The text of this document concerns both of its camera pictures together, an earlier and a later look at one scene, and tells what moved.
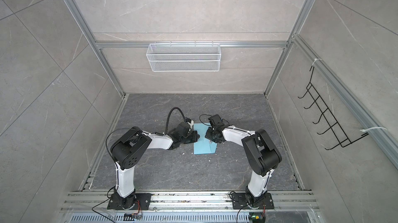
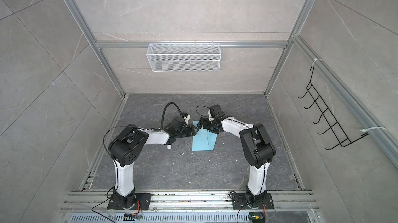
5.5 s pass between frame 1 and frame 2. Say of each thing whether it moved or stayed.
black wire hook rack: stayed
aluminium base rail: stayed
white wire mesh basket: stayed
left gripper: moved
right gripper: moved
